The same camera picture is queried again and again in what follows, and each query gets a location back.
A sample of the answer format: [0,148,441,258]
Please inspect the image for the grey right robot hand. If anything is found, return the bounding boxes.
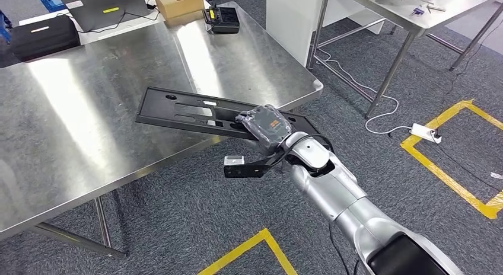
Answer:
[235,104,294,152]

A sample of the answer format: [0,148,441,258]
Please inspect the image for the long black plastic part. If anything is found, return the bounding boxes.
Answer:
[135,87,320,141]

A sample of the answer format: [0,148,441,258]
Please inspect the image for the steel workbench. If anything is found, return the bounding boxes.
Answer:
[0,1,324,259]

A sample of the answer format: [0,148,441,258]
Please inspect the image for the white cabinet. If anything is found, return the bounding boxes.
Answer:
[266,0,387,68]

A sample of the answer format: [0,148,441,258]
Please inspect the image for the black remote controller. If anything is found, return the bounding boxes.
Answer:
[202,6,241,35]

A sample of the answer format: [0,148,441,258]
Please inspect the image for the yellow floor tape square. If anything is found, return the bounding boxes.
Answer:
[196,228,298,275]
[400,99,503,220]

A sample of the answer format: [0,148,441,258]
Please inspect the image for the closed cardboard box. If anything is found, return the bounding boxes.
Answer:
[152,0,205,21]

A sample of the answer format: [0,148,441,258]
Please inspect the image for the white power strip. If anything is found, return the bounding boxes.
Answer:
[409,123,443,145]

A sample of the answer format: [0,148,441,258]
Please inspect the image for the steel table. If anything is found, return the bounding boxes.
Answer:
[306,0,503,119]

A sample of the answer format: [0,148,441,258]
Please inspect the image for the white desk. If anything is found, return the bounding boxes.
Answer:
[17,0,163,46]

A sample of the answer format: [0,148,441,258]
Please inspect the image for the grey laptop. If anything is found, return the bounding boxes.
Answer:
[58,0,153,33]

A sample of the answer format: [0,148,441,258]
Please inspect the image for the small metal tool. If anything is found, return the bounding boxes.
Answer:
[421,0,447,13]

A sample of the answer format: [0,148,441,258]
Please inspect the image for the black carry case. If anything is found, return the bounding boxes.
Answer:
[10,14,82,63]

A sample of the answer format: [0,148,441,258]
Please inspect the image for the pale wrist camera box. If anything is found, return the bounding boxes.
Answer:
[223,155,278,179]

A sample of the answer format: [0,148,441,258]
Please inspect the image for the white power cable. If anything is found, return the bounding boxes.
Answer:
[313,48,414,136]

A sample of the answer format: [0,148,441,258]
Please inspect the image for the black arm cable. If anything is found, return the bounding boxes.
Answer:
[327,224,361,275]

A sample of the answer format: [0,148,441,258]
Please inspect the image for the black laptop cable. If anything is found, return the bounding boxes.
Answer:
[55,8,163,34]

